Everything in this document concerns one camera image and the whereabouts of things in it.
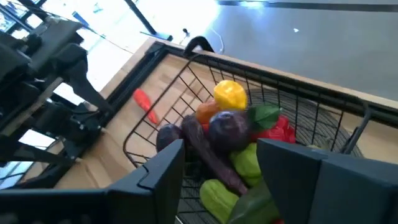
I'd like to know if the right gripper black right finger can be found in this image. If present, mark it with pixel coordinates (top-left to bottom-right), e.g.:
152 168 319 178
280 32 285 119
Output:
256 139 398 224

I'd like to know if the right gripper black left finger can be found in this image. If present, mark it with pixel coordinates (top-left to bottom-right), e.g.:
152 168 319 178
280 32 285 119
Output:
0 139 187 224

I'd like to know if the red bell pepper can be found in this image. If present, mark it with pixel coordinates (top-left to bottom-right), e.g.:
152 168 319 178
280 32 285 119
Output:
250 114 297 144

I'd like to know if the green oval fruit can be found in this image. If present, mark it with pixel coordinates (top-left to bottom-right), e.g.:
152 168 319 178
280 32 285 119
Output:
226 182 280 224

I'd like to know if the purple eggplant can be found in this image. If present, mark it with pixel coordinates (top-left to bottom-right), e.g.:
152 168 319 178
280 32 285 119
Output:
180 114 249 196

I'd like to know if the yellow bell pepper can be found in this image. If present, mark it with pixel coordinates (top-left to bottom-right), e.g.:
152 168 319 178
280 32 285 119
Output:
213 80 249 111

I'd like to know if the red chili pepper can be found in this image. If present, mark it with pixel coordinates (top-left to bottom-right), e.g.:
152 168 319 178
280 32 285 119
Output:
132 88 160 125

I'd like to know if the black wire basket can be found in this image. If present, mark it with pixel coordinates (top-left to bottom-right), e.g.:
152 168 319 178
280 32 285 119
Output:
123 52 374 224

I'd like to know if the black frame hook clamp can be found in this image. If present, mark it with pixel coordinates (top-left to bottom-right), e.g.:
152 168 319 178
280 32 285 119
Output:
183 35 215 58

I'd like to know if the white floor cable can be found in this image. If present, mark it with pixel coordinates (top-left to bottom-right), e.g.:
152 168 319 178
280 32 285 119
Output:
208 27 224 54

